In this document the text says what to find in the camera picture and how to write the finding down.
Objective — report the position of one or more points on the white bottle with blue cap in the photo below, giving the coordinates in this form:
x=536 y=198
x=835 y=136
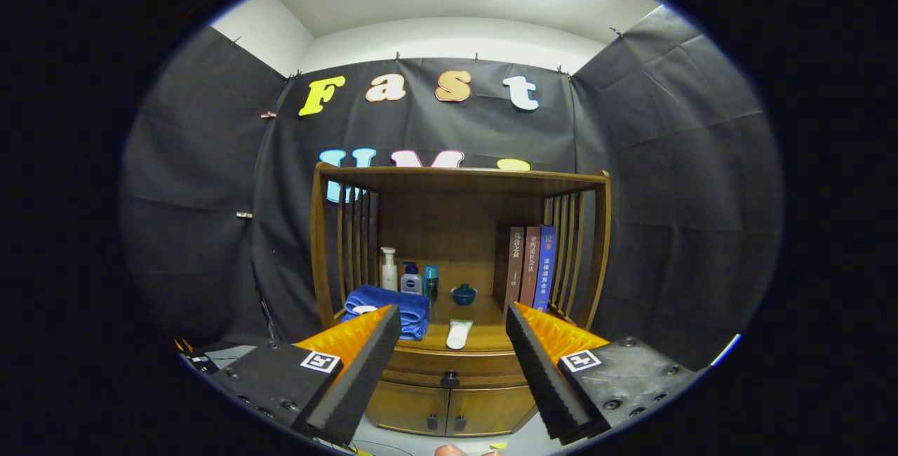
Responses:
x=411 y=282

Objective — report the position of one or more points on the wooden cabinet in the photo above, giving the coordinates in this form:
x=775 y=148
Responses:
x=449 y=224

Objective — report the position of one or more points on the reddish brown book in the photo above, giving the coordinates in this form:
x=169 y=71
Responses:
x=530 y=266

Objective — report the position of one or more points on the black electronic box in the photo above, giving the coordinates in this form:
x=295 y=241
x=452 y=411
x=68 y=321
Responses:
x=200 y=361

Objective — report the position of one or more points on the blue book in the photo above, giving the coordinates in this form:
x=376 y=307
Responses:
x=546 y=266

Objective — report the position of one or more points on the dark brown book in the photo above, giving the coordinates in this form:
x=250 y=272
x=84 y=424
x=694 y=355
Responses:
x=511 y=266

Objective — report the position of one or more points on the blue lidded teacup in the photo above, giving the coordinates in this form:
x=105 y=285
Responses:
x=464 y=295

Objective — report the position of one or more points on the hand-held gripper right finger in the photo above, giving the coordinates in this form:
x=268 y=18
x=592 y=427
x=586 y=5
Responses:
x=544 y=372

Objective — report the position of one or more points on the wooden countertop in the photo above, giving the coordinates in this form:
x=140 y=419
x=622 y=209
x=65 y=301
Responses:
x=487 y=333

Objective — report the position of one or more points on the blue folded towel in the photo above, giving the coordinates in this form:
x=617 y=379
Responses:
x=393 y=299

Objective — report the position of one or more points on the white pump bottle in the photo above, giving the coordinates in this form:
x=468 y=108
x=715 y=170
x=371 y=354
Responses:
x=389 y=273

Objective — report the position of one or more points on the wooden drawer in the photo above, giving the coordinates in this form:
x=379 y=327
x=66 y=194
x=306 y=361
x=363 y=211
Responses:
x=484 y=368

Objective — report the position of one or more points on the wooden cabinet door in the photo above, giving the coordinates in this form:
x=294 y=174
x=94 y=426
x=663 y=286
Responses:
x=491 y=410
x=407 y=407

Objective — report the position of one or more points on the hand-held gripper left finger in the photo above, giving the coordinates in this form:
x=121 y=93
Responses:
x=361 y=372

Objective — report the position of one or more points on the teal slim bottle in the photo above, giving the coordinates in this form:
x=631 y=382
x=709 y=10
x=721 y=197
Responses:
x=431 y=284

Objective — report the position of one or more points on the white and green tube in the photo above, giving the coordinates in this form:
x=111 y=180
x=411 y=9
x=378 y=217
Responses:
x=459 y=335

